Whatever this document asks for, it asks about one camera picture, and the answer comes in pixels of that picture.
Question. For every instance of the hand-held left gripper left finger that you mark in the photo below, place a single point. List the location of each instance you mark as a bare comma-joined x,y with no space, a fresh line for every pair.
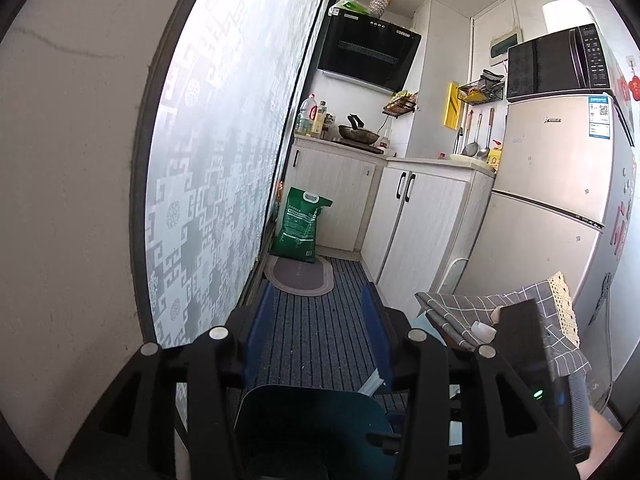
257,330

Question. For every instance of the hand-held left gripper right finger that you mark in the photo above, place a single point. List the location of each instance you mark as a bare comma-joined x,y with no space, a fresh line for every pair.
377,340

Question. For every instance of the dark teal trash bin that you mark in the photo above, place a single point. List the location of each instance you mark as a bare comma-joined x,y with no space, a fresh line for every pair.
310,435

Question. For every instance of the person's right forearm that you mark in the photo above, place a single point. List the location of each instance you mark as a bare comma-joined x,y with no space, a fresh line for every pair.
600,450

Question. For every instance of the small white plastic bottle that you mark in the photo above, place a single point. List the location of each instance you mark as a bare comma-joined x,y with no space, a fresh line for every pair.
482,332

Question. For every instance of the blue striped carpet runner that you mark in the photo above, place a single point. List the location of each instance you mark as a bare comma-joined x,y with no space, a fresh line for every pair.
320,340

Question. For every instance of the grey checked tablecloth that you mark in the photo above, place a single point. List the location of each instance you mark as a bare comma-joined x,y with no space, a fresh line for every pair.
475,305

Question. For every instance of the grey oval floor mat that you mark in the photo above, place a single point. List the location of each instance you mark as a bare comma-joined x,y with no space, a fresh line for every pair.
297,275

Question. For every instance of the green rice bag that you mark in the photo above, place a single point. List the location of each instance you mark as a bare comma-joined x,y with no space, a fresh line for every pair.
300,230

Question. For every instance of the white double door cabinet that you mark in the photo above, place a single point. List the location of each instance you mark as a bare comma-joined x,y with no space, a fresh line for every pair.
420,220

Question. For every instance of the white single door cabinet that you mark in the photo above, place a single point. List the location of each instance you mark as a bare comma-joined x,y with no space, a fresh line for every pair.
340,195

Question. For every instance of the beige refrigerator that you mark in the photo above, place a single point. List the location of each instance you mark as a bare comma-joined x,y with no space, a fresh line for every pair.
550,185

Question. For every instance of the frosted patterned glass door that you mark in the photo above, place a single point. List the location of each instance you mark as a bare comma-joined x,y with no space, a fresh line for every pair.
210,160

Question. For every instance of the small yellow box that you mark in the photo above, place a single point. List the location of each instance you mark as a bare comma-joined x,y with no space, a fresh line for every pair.
495,159

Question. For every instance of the white dish soap bottle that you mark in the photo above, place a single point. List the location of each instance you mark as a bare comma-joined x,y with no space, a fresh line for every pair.
385,142

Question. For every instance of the metal ladle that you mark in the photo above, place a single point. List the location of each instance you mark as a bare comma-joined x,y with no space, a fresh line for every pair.
484,151

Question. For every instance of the black wok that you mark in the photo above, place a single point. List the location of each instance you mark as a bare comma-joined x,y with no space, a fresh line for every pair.
359,134

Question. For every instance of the metal skimmer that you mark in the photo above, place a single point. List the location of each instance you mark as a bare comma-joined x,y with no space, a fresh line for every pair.
471,147

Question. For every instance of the dark sauce bottles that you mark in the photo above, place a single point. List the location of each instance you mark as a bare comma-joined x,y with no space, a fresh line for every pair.
331,125

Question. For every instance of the yellow oil bottle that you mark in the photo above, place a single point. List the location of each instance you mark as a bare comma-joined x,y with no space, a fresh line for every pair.
320,120

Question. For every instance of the red cap oil bottle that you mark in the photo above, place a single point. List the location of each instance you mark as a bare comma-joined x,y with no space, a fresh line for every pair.
306,112

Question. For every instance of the red hanging decoration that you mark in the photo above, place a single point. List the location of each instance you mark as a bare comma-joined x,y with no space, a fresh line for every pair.
632,85

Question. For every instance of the black microwave oven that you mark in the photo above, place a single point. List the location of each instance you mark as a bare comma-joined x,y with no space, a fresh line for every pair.
550,65

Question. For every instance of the black range hood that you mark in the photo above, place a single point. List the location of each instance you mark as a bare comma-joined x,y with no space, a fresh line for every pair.
365,50

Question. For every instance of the green and white box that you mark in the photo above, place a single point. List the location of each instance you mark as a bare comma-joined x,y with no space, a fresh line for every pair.
347,6

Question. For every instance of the white paper roll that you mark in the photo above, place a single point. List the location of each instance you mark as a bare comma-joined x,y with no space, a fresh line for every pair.
565,15

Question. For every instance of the wall spice rack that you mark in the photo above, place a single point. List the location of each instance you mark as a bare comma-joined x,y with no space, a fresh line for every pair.
400,106

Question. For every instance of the wall electrical box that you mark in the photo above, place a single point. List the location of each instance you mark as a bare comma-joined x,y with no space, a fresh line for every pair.
502,49

